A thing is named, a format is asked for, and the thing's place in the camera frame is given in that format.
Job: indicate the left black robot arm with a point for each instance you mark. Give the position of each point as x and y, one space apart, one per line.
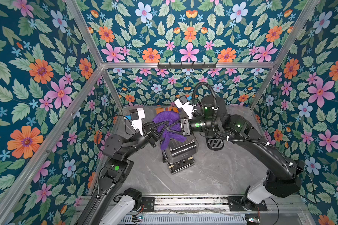
113 175

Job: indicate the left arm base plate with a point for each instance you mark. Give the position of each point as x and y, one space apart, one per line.
146 204

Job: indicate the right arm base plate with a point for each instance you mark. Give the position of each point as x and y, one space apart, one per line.
240 203

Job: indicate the purple cleaning cloth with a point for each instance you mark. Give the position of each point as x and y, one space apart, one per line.
172 118

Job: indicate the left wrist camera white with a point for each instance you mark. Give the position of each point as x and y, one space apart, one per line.
137 115

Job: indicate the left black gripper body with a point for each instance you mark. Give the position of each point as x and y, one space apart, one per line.
147 138

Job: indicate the orange plush fish toy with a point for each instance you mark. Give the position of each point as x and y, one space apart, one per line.
166 109

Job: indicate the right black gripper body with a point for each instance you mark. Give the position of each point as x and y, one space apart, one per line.
185 127

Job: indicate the black capsule coffee machine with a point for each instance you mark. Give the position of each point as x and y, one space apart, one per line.
215 144

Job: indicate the black hook rail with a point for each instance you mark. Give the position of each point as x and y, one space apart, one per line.
187 65

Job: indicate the aluminium front rail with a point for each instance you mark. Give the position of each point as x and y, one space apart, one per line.
219 204

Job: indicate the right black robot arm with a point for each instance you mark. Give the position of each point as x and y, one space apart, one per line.
206 112

